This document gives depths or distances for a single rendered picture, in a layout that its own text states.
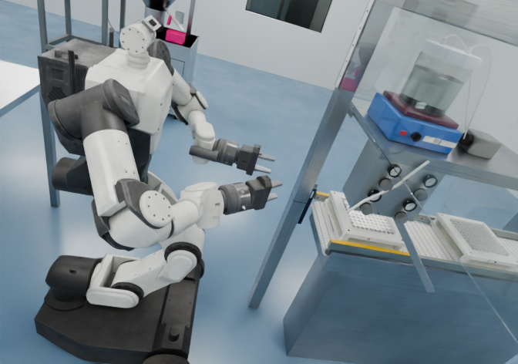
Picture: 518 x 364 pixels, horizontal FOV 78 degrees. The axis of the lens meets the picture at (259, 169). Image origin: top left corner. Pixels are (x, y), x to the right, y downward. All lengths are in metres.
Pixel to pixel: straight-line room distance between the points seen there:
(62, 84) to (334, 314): 1.34
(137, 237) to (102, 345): 0.93
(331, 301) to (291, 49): 4.98
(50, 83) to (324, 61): 5.44
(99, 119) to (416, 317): 1.53
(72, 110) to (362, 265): 1.04
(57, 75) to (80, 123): 0.23
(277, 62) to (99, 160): 5.44
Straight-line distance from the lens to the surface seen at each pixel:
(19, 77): 1.87
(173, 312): 1.61
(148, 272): 1.43
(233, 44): 5.93
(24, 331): 1.85
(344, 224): 1.20
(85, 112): 0.77
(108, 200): 0.66
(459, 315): 1.85
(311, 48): 6.02
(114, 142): 0.71
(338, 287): 1.43
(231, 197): 0.89
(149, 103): 0.89
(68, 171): 1.16
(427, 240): 1.53
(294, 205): 1.39
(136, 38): 0.91
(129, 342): 1.57
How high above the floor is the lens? 1.56
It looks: 32 degrees down
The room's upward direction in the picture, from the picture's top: 18 degrees clockwise
